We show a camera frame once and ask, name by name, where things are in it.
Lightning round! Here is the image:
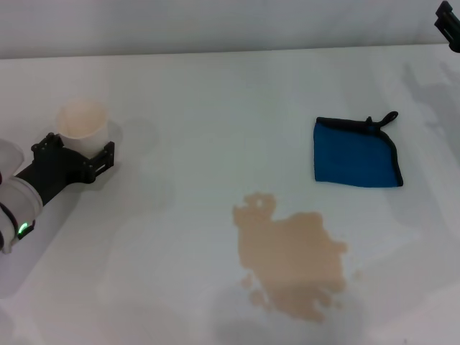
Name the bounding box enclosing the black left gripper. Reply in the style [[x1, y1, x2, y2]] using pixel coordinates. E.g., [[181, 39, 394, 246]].
[[16, 132, 116, 206]]

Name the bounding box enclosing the white paper cup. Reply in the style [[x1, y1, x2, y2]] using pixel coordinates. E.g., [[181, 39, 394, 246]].
[[57, 98, 111, 156]]

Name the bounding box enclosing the blue rag with black edge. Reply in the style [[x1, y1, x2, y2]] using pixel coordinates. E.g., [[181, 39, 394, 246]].
[[313, 111, 404, 189]]

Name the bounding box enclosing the brown water stain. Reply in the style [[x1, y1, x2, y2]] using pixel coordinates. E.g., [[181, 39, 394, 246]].
[[232, 192, 362, 323]]

